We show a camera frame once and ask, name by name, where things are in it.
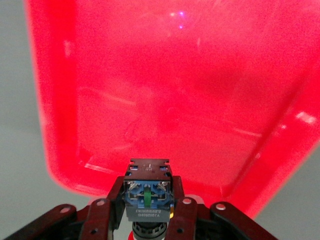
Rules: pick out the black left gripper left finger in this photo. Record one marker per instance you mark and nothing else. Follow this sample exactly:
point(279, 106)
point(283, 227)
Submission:
point(100, 215)

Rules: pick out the red plastic tray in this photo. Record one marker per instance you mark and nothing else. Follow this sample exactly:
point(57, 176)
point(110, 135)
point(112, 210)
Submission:
point(175, 87)

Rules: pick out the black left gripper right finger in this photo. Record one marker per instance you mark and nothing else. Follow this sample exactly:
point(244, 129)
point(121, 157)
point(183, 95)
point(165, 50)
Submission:
point(190, 217)

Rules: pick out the red push button switch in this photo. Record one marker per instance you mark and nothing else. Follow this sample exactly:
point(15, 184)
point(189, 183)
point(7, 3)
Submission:
point(148, 197)

